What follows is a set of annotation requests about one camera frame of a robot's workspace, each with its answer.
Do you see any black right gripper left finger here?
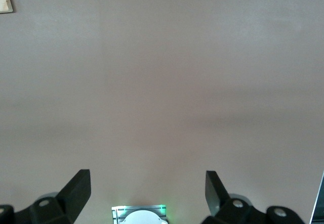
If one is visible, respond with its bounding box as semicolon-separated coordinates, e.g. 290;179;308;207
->
0;169;92;224

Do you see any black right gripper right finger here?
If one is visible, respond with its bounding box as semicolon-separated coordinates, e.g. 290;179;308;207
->
202;170;304;224

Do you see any aluminium right arm base plate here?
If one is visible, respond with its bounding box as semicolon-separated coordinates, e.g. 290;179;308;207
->
111;204;168;224

